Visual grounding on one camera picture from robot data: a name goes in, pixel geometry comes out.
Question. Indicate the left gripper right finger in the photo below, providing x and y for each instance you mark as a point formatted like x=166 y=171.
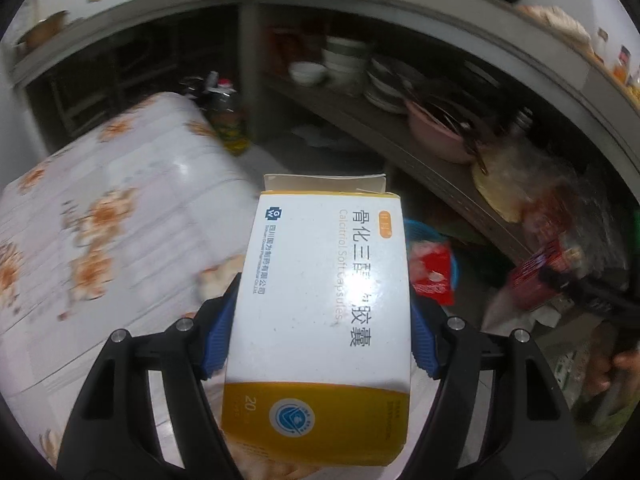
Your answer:
x=426 y=317

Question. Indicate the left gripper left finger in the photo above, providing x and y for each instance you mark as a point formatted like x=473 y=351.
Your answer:
x=216 y=319

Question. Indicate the red snack bag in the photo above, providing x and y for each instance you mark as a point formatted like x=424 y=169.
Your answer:
x=430 y=271

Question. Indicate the white yellow medicine box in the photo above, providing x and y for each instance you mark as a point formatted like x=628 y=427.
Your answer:
x=318 y=369

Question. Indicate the person right hand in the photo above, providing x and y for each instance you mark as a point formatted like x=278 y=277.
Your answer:
x=603 y=365

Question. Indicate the blue plastic waste basket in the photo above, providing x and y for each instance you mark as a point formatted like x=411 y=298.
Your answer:
x=416 y=231

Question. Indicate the clear plastic bags on shelf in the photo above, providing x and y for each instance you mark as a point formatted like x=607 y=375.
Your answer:
x=549 y=200

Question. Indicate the floral tablecloth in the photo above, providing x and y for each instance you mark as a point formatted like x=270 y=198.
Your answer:
x=109 y=248

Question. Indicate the pink plastic basin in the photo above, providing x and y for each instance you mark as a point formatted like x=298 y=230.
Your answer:
x=439 y=139

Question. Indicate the cooking oil bottle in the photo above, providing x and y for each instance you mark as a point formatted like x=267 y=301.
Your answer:
x=226 y=115

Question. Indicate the perforated metal shelf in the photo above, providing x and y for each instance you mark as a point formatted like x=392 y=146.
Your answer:
x=390 y=137

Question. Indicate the dark jar on floor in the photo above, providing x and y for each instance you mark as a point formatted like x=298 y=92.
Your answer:
x=194 y=88

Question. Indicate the white ceramic bowl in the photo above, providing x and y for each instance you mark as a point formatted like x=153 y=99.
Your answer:
x=307 y=74

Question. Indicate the stack of bowls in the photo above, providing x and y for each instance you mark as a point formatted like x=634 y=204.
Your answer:
x=346 y=61

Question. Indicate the brass pot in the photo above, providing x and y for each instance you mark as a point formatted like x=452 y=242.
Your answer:
x=42 y=32

